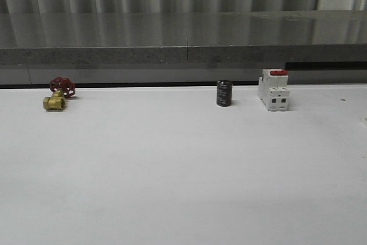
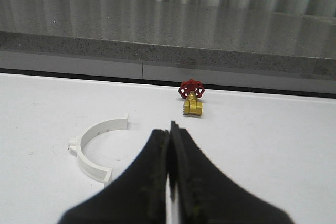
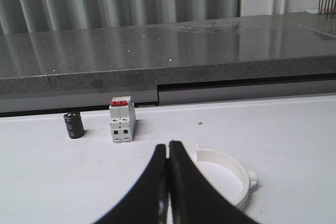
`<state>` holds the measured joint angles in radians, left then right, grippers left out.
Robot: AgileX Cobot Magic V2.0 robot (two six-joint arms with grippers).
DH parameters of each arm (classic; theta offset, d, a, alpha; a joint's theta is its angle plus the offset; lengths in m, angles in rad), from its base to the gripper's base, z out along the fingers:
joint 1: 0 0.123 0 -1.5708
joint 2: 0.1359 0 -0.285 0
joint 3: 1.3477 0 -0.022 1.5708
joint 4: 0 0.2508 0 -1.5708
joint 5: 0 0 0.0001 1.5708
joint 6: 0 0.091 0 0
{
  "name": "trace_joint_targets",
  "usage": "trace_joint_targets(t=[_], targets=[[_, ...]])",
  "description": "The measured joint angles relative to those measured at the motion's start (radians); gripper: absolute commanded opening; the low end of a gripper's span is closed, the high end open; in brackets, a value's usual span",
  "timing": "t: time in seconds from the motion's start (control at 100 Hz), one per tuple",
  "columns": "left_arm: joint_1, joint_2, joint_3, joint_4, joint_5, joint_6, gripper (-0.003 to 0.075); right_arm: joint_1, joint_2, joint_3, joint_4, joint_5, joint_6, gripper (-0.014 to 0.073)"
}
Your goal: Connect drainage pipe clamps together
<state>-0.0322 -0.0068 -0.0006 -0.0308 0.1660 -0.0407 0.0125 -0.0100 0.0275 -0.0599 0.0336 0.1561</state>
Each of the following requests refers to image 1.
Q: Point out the brass valve red handwheel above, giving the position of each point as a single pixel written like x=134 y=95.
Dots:
x=62 y=88

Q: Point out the grey stone counter ledge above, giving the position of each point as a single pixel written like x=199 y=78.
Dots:
x=316 y=47

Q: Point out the black cylindrical capacitor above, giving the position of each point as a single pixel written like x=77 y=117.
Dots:
x=224 y=93

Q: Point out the white circuit breaker red switch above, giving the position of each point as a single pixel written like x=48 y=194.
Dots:
x=273 y=90

